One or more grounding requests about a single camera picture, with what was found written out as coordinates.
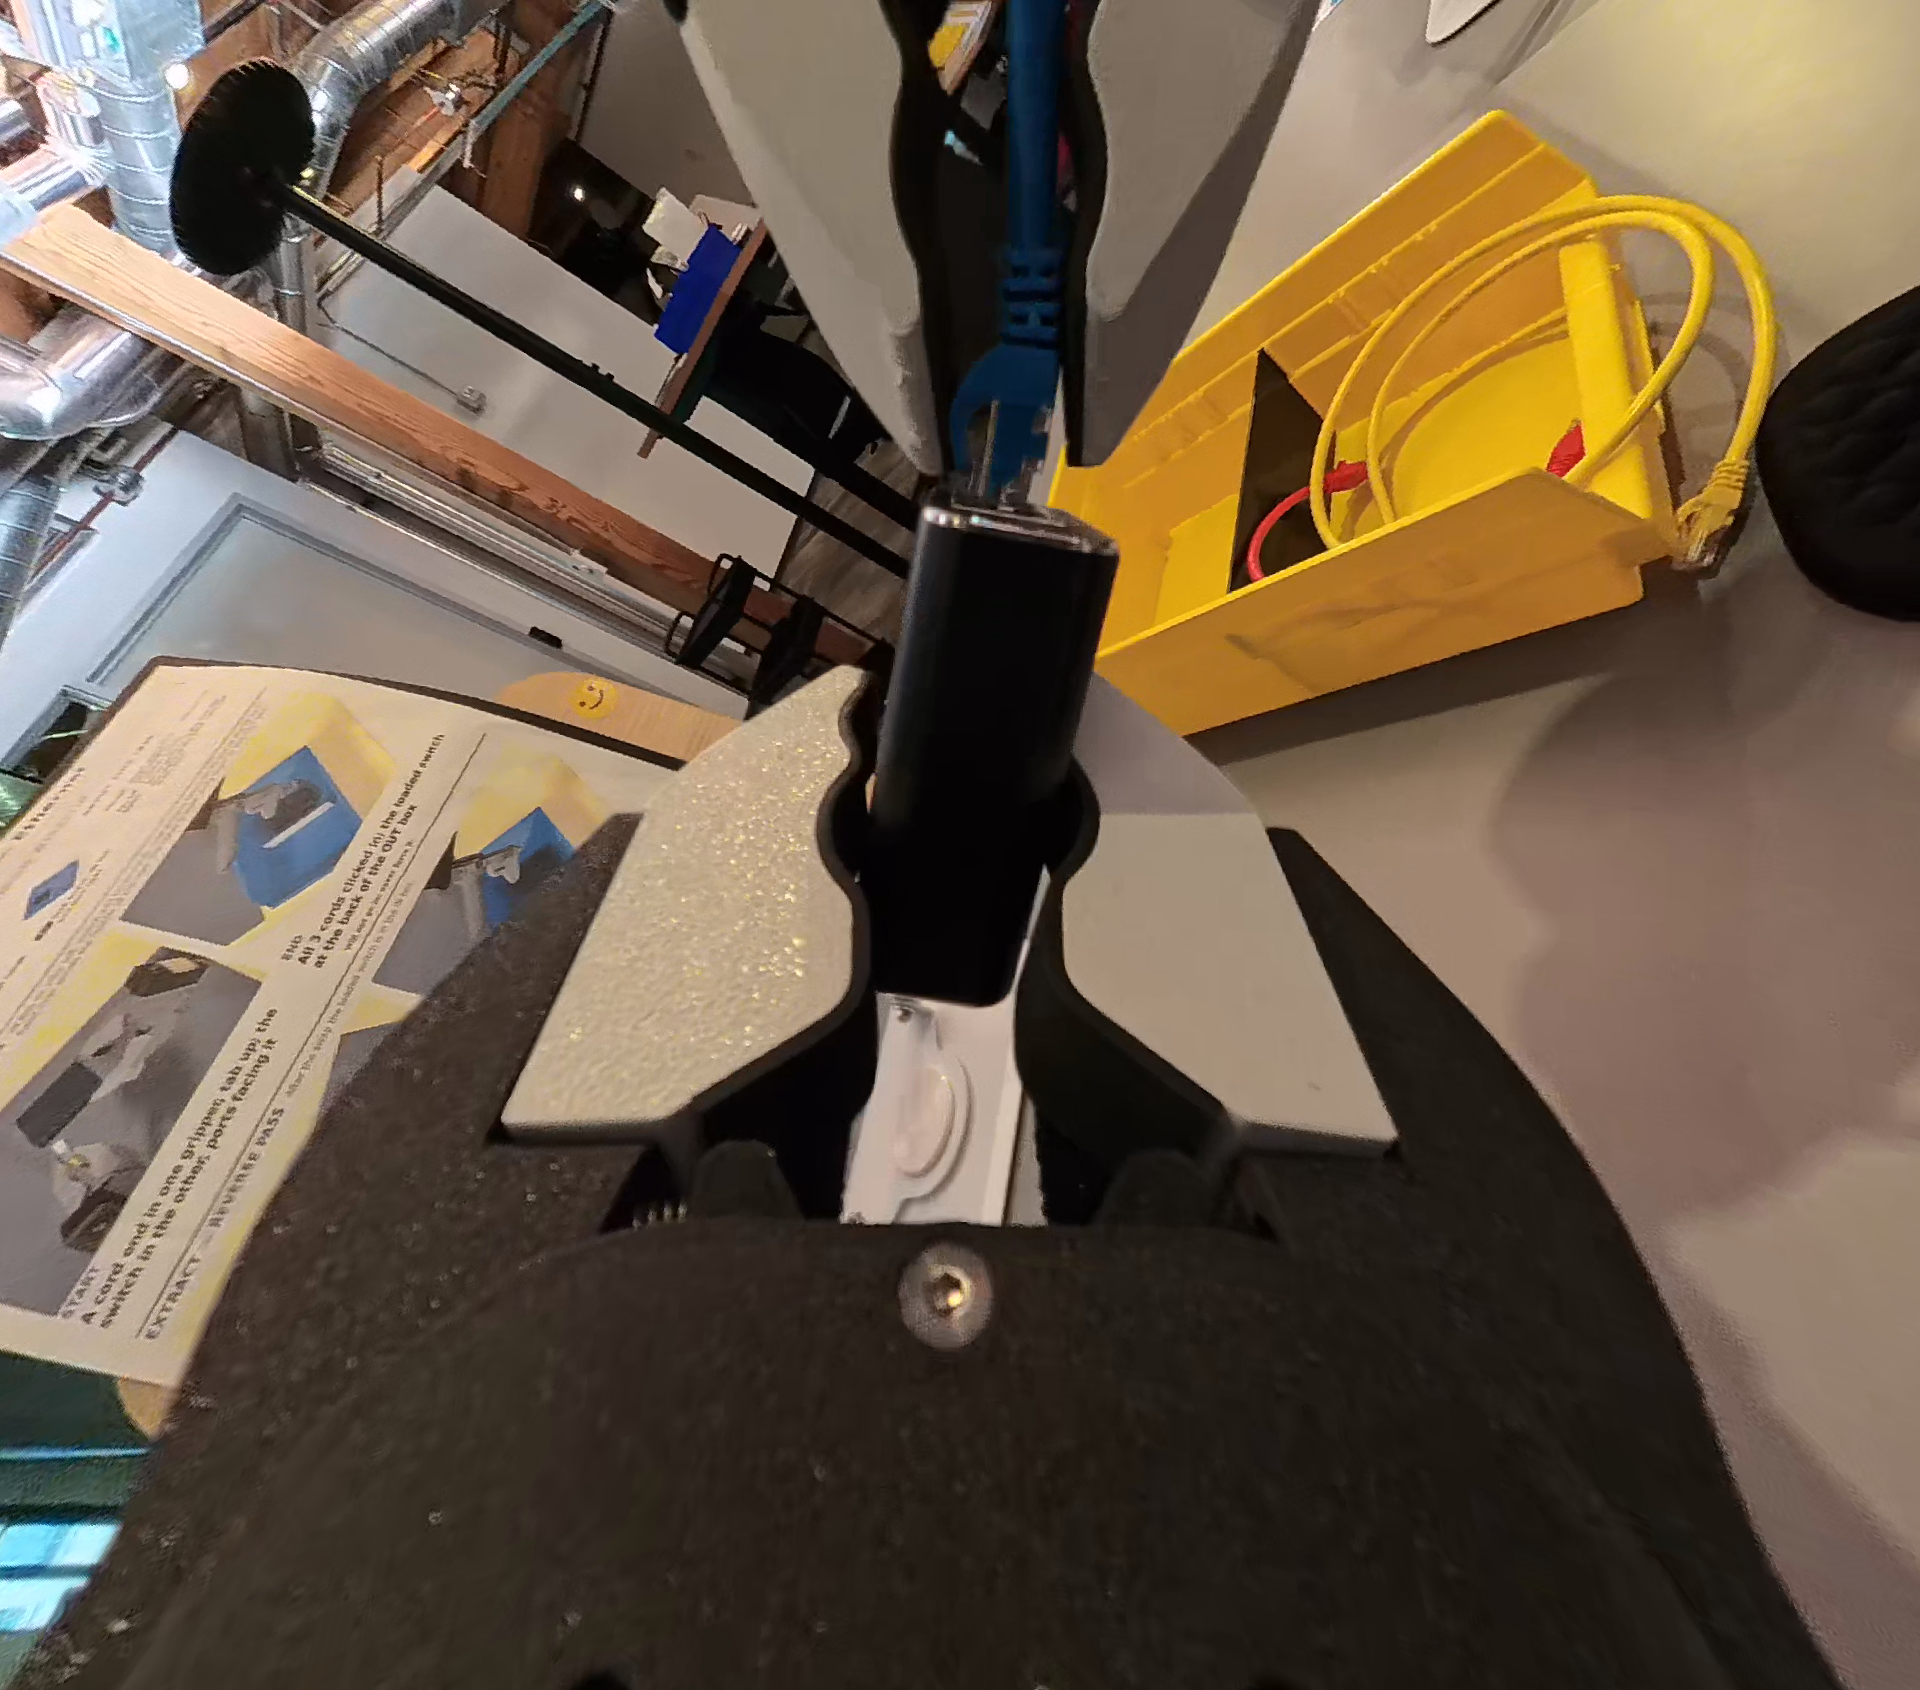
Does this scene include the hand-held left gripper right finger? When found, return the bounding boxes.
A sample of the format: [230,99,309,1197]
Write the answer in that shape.
[1034,684,1405,1153]

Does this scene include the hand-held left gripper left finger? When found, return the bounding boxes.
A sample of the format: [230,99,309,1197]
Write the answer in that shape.
[499,667,883,1145]

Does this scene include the blue ethernet cable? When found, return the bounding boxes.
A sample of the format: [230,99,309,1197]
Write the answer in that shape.
[949,0,1075,511]

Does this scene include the black ethernet splitter box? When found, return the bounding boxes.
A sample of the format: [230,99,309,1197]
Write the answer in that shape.
[871,487,1125,1011]

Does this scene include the yellow plastic bin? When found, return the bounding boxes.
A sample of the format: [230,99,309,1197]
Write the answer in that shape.
[1051,106,1686,740]

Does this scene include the red ethernet cable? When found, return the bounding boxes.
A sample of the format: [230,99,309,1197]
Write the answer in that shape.
[1243,422,1593,593]

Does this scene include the yellow ethernet cable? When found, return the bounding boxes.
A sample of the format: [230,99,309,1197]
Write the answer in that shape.
[1309,194,1782,579]

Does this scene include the black metal rack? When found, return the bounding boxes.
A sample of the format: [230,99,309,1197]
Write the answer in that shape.
[667,552,881,711]

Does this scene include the black bin divider plate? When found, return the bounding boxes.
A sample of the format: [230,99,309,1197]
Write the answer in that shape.
[1226,347,1333,595]

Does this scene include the black pole with round foot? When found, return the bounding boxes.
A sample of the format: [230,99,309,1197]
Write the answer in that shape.
[168,58,920,579]

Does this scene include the wooden clipboard with instruction sheet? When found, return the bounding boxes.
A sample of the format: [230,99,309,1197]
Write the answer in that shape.
[0,655,753,1397]

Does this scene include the wooden beam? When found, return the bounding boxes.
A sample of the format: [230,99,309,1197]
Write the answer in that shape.
[0,204,902,659]

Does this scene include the black mesh wrist pad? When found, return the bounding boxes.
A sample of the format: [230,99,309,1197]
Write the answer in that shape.
[1755,287,1920,624]

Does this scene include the spiral metal duct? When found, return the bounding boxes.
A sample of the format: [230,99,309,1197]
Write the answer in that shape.
[292,0,470,201]

